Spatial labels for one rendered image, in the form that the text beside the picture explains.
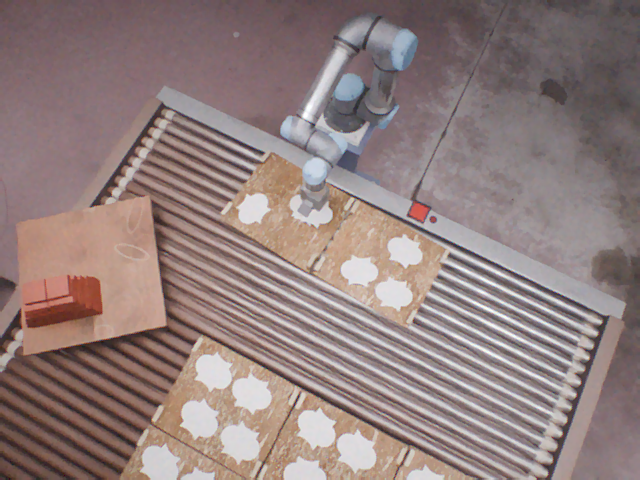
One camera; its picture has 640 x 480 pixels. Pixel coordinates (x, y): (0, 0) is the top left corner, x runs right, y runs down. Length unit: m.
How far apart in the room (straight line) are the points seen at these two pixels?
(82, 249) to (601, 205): 2.80
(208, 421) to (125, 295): 0.53
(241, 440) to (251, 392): 0.16
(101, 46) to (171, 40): 0.46
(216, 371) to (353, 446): 0.55
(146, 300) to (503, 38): 2.86
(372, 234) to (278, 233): 0.36
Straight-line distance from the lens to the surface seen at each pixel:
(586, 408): 2.19
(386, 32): 1.78
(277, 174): 2.19
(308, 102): 1.81
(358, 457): 1.99
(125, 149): 2.35
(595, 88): 3.94
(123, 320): 2.03
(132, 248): 2.08
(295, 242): 2.09
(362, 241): 2.09
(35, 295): 1.88
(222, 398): 2.02
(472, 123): 3.51
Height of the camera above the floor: 2.93
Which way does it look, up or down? 72 degrees down
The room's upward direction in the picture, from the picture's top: 2 degrees clockwise
